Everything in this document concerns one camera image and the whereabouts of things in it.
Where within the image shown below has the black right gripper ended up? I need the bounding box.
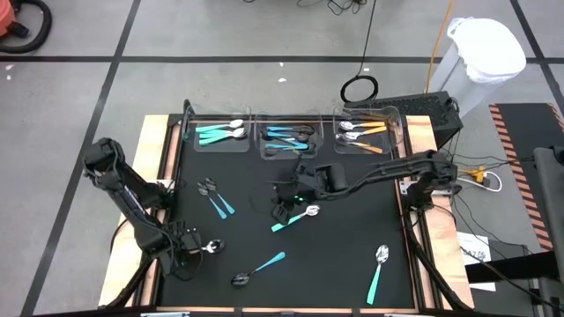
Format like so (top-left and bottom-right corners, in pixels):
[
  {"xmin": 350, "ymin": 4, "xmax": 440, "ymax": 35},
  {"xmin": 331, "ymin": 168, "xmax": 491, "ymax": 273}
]
[{"xmin": 271, "ymin": 173, "xmax": 326, "ymax": 226}]

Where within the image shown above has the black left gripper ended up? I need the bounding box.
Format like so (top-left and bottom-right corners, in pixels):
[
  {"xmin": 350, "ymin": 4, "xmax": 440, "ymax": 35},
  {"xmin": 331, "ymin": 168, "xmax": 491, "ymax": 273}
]
[{"xmin": 160, "ymin": 221, "xmax": 208, "ymax": 275}]

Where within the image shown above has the teal-handled silver spoon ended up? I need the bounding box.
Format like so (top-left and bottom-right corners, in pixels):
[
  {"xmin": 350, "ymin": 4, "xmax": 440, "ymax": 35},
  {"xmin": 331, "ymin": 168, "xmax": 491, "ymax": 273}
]
[
  {"xmin": 197, "ymin": 129, "xmax": 248, "ymax": 147},
  {"xmin": 195, "ymin": 118, "xmax": 245, "ymax": 133},
  {"xmin": 201, "ymin": 239, "xmax": 226, "ymax": 255},
  {"xmin": 366, "ymin": 244, "xmax": 391, "ymax": 306},
  {"xmin": 270, "ymin": 204, "xmax": 322, "ymax": 233},
  {"xmin": 197, "ymin": 127, "xmax": 248, "ymax": 140}
]

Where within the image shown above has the clear plastic bin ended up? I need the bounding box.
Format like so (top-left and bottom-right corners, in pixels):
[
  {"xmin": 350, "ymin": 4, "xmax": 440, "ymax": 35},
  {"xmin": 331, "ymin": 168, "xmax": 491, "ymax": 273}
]
[
  {"xmin": 254, "ymin": 112, "xmax": 325, "ymax": 160},
  {"xmin": 332, "ymin": 105, "xmax": 403, "ymax": 155},
  {"xmin": 181, "ymin": 103, "xmax": 253, "ymax": 154}
]

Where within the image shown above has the black table mat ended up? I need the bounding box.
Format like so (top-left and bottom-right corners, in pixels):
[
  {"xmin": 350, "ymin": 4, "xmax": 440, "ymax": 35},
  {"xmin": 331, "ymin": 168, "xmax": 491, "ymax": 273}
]
[{"xmin": 157, "ymin": 114, "xmax": 416, "ymax": 309}]

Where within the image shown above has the black support strut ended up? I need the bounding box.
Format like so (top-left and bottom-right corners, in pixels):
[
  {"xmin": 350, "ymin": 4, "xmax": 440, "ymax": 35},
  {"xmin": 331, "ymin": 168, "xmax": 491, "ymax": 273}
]
[
  {"xmin": 105, "ymin": 257, "xmax": 158, "ymax": 309},
  {"xmin": 403, "ymin": 210, "xmax": 471, "ymax": 312}
]

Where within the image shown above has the black computer case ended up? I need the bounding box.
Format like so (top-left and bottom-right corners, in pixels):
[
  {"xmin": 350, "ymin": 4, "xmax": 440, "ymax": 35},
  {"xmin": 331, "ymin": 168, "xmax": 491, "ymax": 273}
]
[{"xmin": 345, "ymin": 91, "xmax": 464, "ymax": 150}]

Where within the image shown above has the white paper sheet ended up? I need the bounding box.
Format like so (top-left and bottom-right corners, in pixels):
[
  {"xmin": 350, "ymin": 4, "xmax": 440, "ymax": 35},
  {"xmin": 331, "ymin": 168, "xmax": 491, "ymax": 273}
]
[{"xmin": 456, "ymin": 231, "xmax": 498, "ymax": 292}]

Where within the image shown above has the yellow power strip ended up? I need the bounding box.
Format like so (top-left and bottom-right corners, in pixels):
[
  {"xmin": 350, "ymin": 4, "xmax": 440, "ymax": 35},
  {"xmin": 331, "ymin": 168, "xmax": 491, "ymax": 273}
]
[{"xmin": 462, "ymin": 166, "xmax": 488, "ymax": 184}]

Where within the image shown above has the hazard-striped black floor mat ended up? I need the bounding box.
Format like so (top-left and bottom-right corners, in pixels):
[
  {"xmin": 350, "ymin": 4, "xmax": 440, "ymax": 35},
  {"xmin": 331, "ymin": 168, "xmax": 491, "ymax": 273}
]
[{"xmin": 487, "ymin": 101, "xmax": 564, "ymax": 253}]

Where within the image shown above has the white trash bin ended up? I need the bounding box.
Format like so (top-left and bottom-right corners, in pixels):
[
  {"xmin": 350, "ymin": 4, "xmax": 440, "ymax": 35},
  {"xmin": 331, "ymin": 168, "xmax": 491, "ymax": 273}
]
[{"xmin": 427, "ymin": 16, "xmax": 528, "ymax": 119}]

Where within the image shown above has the grey equipment cart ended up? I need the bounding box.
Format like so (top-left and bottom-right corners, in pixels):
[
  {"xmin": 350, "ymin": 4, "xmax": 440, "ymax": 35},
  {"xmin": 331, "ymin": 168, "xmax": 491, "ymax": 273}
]
[{"xmin": 531, "ymin": 144, "xmax": 564, "ymax": 317}]

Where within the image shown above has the orange vacuum cleaner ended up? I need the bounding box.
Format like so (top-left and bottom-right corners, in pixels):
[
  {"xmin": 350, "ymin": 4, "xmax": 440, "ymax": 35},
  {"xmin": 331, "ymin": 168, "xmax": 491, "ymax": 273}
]
[{"xmin": 0, "ymin": 0, "xmax": 18, "ymax": 39}]

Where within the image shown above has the black cable with coil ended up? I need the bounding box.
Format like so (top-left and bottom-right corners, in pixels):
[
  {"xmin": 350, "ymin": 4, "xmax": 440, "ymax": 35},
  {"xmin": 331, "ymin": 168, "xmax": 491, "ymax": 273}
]
[{"xmin": 340, "ymin": 0, "xmax": 380, "ymax": 104}]

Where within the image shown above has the white cable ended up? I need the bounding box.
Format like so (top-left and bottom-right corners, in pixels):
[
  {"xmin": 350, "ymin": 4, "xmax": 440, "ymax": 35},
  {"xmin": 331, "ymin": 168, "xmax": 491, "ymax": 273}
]
[{"xmin": 478, "ymin": 169, "xmax": 504, "ymax": 194}]

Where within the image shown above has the yellow cable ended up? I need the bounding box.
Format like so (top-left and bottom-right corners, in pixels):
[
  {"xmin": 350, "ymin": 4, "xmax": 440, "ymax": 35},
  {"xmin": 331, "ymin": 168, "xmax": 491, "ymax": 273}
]
[{"xmin": 425, "ymin": 0, "xmax": 456, "ymax": 93}]

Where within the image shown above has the black vacuum hose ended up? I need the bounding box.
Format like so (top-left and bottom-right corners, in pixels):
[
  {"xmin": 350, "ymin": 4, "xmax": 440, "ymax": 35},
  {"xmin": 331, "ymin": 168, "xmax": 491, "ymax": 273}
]
[{"xmin": 0, "ymin": 0, "xmax": 53, "ymax": 55}]

